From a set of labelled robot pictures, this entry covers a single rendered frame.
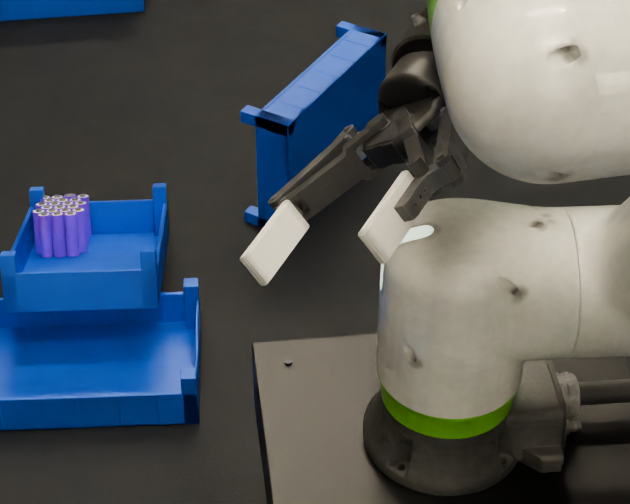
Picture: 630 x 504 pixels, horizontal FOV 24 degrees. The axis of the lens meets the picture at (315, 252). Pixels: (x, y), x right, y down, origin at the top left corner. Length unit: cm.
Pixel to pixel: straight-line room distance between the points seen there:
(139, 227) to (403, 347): 101
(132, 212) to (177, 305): 23
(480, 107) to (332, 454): 59
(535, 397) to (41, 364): 85
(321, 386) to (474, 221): 28
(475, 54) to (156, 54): 183
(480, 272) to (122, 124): 135
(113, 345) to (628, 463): 86
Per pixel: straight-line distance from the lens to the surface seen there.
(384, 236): 104
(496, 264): 118
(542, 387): 135
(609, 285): 120
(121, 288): 191
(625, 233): 115
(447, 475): 131
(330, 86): 215
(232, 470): 183
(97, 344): 201
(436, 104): 115
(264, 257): 114
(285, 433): 137
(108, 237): 218
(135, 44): 266
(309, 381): 142
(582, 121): 82
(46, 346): 202
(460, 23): 86
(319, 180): 117
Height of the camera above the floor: 134
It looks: 38 degrees down
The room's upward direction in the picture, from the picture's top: straight up
